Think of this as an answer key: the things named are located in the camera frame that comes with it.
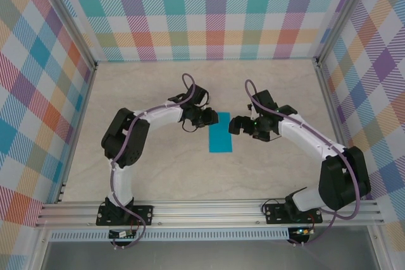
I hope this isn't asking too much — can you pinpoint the small black circuit board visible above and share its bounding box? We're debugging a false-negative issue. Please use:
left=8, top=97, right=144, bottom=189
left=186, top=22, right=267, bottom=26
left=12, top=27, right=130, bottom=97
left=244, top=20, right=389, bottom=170
left=108, top=229, right=137, bottom=240

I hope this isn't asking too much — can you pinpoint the wide aluminium base rail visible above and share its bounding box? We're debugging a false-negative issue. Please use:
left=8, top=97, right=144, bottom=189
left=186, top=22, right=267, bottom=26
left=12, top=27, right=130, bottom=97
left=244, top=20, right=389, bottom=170
left=34, top=199, right=385, bottom=228

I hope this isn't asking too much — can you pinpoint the blue paper sheet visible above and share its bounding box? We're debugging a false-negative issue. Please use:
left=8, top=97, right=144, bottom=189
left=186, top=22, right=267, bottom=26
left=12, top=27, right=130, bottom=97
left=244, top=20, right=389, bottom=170
left=208, top=111, right=234, bottom=153

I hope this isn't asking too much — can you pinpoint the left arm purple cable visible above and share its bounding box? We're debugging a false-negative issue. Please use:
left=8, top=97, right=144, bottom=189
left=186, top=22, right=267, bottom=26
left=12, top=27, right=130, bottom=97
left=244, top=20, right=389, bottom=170
left=109, top=73, right=197, bottom=250

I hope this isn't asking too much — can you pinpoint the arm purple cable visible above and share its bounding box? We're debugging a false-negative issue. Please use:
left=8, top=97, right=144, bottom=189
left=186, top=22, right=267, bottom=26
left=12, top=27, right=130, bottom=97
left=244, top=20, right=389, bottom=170
left=109, top=73, right=197, bottom=250
left=245, top=78, right=362, bottom=247

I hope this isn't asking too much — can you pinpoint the grey metal panel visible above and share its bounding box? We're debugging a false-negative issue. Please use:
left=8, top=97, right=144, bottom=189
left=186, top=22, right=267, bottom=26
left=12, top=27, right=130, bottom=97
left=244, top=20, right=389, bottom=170
left=40, top=240, right=380, bottom=270

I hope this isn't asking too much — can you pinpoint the aluminium frame post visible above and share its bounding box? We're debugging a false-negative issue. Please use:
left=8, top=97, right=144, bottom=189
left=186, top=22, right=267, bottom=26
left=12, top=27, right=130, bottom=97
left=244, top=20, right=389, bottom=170
left=368, top=227, right=390, bottom=270
left=30, top=228, right=53, bottom=270
left=315, top=0, right=376, bottom=65
left=31, top=0, right=99, bottom=70

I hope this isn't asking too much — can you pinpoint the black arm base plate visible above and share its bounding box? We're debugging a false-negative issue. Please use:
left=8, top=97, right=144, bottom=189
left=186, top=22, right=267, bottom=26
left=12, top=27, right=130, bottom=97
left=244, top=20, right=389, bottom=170
left=265, top=203, right=323, bottom=225
left=96, top=205, right=154, bottom=226

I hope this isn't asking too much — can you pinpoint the slotted grey cable duct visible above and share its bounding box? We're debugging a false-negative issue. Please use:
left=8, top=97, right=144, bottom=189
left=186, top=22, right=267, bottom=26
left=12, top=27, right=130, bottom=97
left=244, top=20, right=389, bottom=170
left=47, top=228, right=290, bottom=242

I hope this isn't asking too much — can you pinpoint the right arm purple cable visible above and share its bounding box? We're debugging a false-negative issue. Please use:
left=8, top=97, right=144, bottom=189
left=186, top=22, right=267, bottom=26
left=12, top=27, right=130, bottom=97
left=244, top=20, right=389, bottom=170
left=245, top=78, right=362, bottom=247

